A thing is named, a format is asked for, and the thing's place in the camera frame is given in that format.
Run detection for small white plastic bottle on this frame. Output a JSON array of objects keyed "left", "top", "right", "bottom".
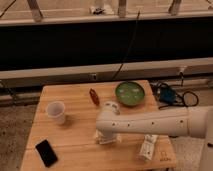
[{"left": 139, "top": 134, "right": 158, "bottom": 161}]

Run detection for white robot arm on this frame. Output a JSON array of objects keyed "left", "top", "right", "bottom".
[{"left": 96, "top": 101, "right": 213, "bottom": 171}]

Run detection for black hanging cable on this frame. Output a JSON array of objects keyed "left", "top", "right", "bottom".
[{"left": 111, "top": 10, "right": 141, "bottom": 81}]

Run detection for black cables on floor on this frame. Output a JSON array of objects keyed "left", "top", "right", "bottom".
[{"left": 150, "top": 71, "right": 200, "bottom": 111}]

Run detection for green ceramic bowl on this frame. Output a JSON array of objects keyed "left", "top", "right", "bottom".
[{"left": 115, "top": 81, "right": 145, "bottom": 107}]

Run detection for black smartphone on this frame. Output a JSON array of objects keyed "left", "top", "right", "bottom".
[{"left": 35, "top": 140, "right": 58, "bottom": 167}]

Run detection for blue device on floor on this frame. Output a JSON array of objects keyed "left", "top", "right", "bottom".
[{"left": 159, "top": 87, "right": 175, "bottom": 104}]

